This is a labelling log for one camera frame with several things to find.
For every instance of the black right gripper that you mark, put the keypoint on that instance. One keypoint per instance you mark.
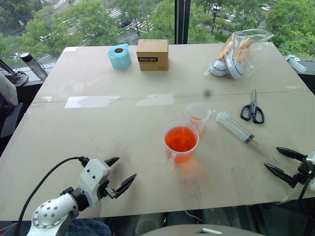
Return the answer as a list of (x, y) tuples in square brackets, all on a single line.
[(301, 172)]

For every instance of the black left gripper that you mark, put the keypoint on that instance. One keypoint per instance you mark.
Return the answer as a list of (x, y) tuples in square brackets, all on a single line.
[(105, 187)]

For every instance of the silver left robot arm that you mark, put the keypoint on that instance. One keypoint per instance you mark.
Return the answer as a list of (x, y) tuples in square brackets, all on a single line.
[(49, 214)]

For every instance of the large clear plastic syringe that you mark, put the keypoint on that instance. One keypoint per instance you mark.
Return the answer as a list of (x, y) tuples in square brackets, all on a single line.
[(233, 126)]

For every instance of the cup of orange liquid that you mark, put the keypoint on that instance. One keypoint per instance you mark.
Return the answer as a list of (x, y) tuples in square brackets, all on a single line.
[(180, 152)]

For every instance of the small clear plastic cup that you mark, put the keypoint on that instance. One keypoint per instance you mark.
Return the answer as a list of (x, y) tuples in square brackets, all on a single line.
[(197, 123)]

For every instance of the black water bottle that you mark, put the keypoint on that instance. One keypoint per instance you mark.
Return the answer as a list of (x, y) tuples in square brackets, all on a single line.
[(34, 65)]

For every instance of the blue denim cloth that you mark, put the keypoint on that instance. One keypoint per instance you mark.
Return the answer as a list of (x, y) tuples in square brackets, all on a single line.
[(86, 227)]

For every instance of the grey rounded shape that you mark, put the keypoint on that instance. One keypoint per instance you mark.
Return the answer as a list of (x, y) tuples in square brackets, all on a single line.
[(172, 231)]

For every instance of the white round bowl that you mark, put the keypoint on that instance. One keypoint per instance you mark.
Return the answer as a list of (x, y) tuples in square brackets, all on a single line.
[(235, 65), (218, 68)]

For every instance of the light blue tape roll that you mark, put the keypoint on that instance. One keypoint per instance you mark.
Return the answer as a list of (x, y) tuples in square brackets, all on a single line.
[(119, 58)]

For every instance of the black office chair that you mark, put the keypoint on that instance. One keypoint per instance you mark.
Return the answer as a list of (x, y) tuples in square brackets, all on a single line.
[(11, 120)]

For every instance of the brown cardboard box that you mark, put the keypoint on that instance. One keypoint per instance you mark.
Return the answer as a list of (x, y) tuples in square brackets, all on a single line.
[(152, 57)]

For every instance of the clear plastic zip bag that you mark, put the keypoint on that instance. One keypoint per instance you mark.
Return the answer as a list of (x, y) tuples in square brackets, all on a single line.
[(242, 46)]

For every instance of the grey cloth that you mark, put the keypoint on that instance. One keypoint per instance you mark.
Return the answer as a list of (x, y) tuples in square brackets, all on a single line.
[(6, 88)]

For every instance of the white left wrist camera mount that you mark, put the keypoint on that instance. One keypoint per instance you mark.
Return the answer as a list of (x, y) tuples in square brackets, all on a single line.
[(94, 172)]

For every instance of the black window frame post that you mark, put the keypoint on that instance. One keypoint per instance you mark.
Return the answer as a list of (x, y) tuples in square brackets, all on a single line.
[(182, 22)]

